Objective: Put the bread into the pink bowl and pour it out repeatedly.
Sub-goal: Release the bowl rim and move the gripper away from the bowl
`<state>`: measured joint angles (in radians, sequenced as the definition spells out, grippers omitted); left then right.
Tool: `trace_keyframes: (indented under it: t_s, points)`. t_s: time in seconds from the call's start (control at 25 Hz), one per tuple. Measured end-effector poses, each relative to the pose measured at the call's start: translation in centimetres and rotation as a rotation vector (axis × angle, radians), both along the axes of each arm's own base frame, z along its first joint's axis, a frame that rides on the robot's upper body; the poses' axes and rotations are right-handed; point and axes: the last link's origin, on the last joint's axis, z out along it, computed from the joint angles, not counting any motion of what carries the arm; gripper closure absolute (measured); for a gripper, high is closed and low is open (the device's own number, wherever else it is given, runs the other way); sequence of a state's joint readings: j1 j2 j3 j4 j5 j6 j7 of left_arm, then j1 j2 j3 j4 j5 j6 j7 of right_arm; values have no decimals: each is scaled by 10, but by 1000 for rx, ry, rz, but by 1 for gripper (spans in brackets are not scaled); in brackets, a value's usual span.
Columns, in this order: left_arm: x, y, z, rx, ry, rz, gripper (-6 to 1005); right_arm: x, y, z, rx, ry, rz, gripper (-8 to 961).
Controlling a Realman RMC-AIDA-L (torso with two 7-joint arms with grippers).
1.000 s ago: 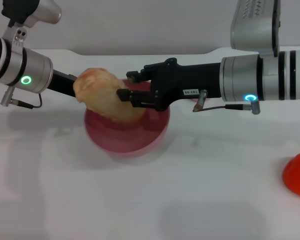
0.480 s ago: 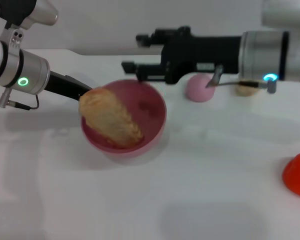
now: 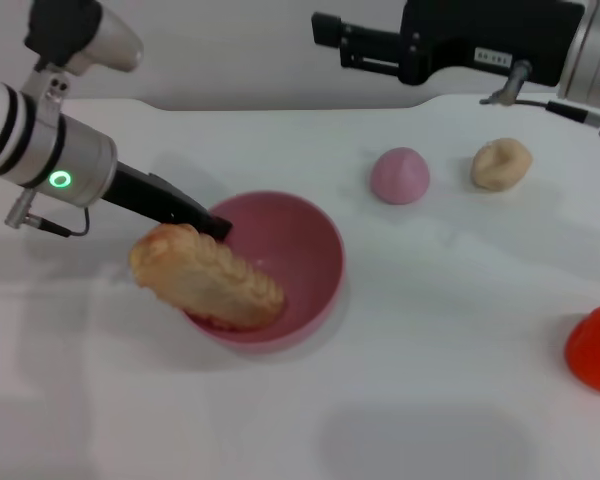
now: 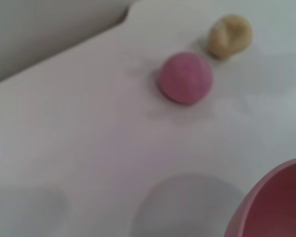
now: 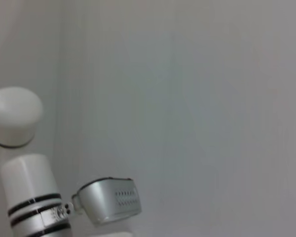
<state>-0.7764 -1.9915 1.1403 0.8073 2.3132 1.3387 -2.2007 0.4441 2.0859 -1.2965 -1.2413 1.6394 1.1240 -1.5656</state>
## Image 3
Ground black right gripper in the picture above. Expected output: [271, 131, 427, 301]
[311, 0, 586, 87]

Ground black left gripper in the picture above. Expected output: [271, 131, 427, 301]
[101, 160, 234, 244]

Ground orange striped bread loaf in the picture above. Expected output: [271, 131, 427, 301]
[129, 223, 286, 331]

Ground pink bowl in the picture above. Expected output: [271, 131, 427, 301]
[182, 190, 346, 355]

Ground pink round bun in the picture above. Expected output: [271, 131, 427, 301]
[369, 146, 431, 206]

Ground cream folded bun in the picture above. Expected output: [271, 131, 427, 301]
[470, 138, 534, 192]

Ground red bun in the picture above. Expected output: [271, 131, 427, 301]
[564, 305, 600, 399]

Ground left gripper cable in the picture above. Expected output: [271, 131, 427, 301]
[4, 190, 91, 238]

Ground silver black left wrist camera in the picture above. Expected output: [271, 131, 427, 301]
[23, 0, 145, 77]

